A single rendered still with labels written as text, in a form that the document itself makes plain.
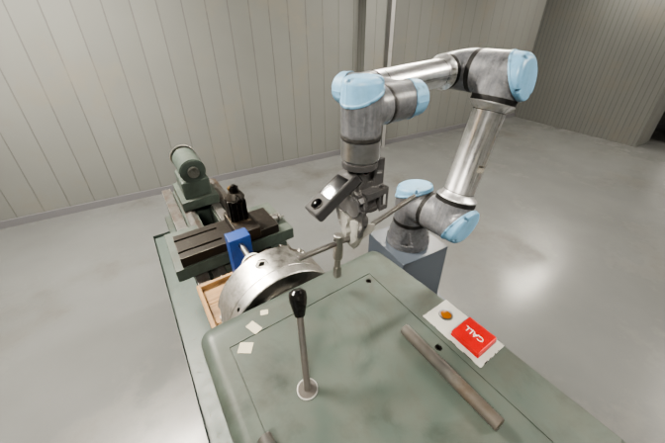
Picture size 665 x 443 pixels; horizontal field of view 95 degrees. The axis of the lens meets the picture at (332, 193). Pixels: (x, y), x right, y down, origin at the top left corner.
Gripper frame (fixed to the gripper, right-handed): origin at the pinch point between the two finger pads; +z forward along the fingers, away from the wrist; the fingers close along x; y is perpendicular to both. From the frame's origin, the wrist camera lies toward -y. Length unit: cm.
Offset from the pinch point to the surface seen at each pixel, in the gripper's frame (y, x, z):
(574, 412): 11.0, -43.6, 10.7
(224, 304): -25.9, 20.1, 21.0
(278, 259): -10.1, 18.0, 12.4
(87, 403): -94, 107, 136
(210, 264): -21, 68, 46
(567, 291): 203, -10, 137
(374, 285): 3.4, -5.2, 10.6
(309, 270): -4.6, 11.3, 14.2
